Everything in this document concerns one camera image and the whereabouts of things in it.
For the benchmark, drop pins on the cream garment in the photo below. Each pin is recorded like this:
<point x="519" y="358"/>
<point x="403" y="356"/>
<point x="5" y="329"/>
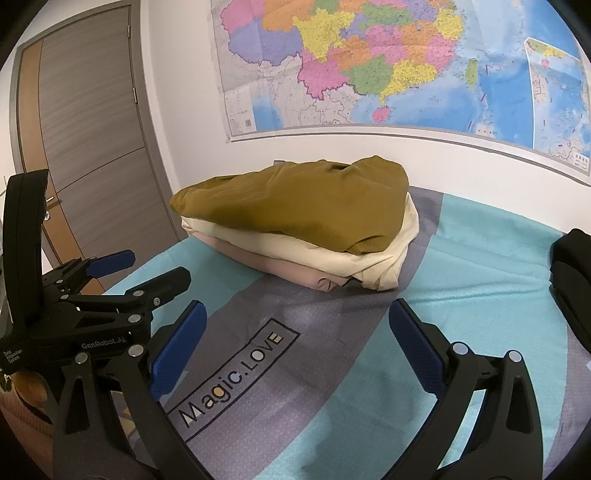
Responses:
<point x="388" y="258"/>

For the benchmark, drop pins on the olive green jacket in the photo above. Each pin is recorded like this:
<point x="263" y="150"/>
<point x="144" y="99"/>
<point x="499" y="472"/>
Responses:
<point x="295" y="203"/>

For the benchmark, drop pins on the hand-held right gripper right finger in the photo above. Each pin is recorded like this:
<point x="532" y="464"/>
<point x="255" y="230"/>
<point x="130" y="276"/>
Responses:
<point x="415" y="350"/>

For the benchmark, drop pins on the black garment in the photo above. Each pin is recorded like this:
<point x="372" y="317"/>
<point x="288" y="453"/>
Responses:
<point x="572" y="277"/>

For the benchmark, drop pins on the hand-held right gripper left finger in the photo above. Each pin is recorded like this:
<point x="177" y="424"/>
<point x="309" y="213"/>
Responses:
<point x="178" y="350"/>

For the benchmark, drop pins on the grey wooden door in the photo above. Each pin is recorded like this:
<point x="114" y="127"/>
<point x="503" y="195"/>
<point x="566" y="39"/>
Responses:
<point x="92" y="115"/>

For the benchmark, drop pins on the pink garment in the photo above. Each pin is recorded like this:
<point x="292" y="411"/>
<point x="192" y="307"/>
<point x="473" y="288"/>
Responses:
<point x="277" y="267"/>

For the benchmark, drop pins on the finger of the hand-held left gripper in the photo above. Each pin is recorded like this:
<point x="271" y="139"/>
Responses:
<point x="111" y="263"/>
<point x="157" y="286"/>

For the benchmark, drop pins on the colourful wall map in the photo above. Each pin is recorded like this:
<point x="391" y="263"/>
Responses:
<point x="392" y="60"/>

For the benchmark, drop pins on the person's left forearm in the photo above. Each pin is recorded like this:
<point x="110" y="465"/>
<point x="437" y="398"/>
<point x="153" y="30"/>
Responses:
<point x="23" y="415"/>

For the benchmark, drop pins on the teal patterned bed sheet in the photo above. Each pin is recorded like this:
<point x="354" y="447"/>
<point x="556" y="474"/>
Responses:
<point x="323" y="392"/>

